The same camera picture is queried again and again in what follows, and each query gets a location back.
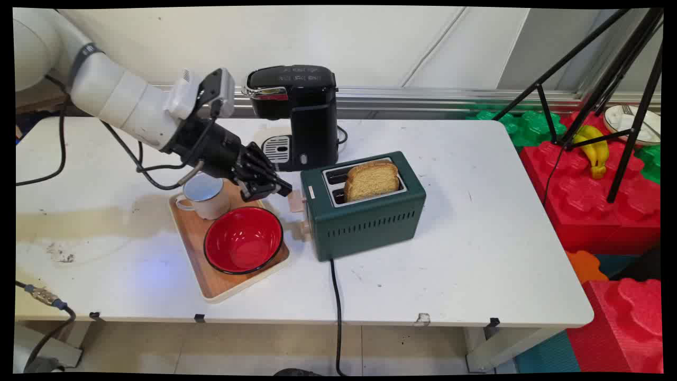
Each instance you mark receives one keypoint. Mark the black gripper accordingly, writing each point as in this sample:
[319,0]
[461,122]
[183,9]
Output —
[206,144]

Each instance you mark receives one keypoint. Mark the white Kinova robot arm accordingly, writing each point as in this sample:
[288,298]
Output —
[121,98]

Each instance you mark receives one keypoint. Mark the white enamel mug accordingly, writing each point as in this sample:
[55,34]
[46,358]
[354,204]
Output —
[203,197]

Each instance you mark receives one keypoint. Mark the red bowl with black rim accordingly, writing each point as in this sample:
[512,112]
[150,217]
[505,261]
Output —
[243,239]

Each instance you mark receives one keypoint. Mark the black coffee machine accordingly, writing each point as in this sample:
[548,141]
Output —
[296,114]

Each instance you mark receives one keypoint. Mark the wooden serving tray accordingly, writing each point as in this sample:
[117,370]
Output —
[211,275]

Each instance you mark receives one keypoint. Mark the green two-slot toaster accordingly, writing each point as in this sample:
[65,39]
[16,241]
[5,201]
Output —
[365,211]

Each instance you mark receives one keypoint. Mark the toasted bread slice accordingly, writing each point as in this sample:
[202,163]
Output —
[372,181]

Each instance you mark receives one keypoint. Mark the green foam block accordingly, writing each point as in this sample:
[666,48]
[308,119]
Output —
[523,127]

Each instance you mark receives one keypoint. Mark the yellow banana bunch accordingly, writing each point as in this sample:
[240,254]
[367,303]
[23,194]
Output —
[595,148]

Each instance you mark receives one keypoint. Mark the large red foam block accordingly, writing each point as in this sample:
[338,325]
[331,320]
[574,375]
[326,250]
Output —
[597,211]

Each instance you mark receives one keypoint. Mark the black tripod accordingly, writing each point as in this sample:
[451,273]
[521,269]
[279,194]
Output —
[608,95]

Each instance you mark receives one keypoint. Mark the white plate with dark rim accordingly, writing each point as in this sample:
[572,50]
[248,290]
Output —
[632,123]

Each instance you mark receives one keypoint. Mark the silver fork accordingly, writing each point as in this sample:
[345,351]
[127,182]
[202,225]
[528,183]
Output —
[637,119]

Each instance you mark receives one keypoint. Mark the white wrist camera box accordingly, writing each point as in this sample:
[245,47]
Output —
[203,95]

